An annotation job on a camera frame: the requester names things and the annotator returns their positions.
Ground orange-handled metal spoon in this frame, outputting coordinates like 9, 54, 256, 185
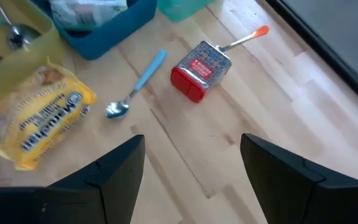
0, 0, 42, 50

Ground blue-handled metal spoon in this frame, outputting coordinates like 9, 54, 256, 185
104, 49, 168, 120

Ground red-handled metal spoon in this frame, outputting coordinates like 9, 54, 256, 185
218, 25, 270, 53

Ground red pink small box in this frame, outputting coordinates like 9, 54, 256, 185
170, 40, 232, 104

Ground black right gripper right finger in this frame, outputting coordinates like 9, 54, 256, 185
240, 133, 358, 224

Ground green translucent plastic tray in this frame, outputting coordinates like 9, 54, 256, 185
157, 0, 216, 22

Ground teal plastic tray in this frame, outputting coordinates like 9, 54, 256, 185
31, 0, 158, 61

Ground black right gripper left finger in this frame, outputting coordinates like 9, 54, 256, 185
0, 134, 146, 224

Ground yellow Maruchan ramen packet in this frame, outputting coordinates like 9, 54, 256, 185
0, 60, 98, 171

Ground clear snack bag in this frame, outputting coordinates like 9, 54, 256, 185
48, 0, 129, 32

